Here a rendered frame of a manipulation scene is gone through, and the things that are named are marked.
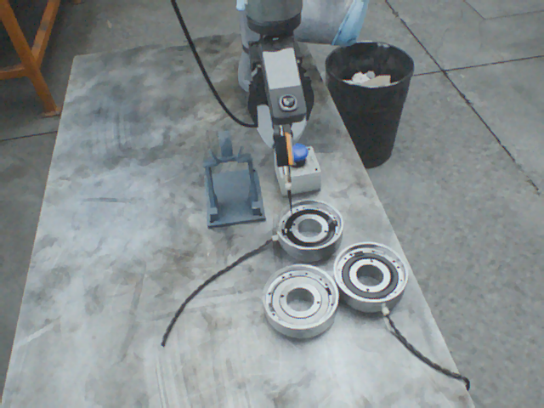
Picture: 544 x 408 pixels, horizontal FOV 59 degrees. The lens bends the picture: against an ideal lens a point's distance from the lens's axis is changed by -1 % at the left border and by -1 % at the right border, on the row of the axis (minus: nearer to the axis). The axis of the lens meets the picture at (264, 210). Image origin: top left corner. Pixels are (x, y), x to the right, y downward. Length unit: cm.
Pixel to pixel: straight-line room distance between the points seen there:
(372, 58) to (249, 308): 156
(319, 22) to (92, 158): 52
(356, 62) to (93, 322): 163
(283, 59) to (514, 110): 202
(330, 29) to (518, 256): 120
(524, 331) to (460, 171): 74
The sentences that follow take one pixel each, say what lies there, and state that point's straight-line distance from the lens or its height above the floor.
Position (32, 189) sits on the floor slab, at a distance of 235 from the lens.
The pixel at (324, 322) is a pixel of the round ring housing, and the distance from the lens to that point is 66.
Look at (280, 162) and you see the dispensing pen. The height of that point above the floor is 92.
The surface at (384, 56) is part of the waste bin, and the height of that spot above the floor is 38.
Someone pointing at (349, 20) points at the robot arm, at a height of 98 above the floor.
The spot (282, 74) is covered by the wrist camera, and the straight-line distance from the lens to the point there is 64.
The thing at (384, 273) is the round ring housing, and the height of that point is 83.
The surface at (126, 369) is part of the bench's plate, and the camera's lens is 71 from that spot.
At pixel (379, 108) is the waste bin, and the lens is 189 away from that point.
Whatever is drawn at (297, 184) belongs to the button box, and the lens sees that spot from 84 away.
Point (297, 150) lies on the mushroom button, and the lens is 83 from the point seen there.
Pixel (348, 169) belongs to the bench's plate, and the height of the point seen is 80.
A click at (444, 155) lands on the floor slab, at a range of 223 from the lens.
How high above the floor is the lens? 141
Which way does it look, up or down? 47 degrees down
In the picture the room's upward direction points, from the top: 6 degrees counter-clockwise
